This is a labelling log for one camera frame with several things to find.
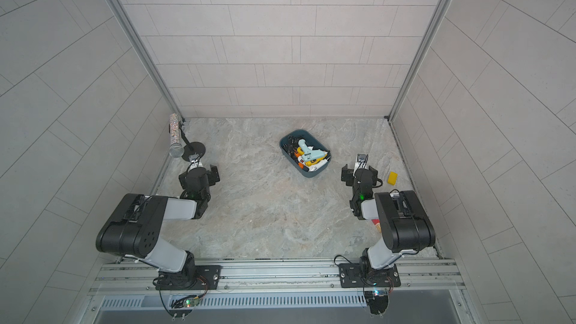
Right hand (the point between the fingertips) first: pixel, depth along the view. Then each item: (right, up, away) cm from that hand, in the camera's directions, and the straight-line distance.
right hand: (358, 162), depth 95 cm
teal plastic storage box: (-30, +7, +5) cm, 31 cm away
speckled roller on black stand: (-68, +8, -15) cm, 70 cm away
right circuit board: (-1, -39, -27) cm, 47 cm away
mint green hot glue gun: (-21, +4, -3) cm, 21 cm away
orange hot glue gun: (-25, +1, +1) cm, 25 cm away
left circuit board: (-60, -39, -29) cm, 77 cm away
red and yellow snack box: (+4, -20, -13) cm, 24 cm away
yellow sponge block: (+15, -7, +1) cm, 16 cm away
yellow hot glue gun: (-19, +1, -1) cm, 19 cm away
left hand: (-65, -1, -1) cm, 65 cm away
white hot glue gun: (-19, -2, -1) cm, 19 cm away
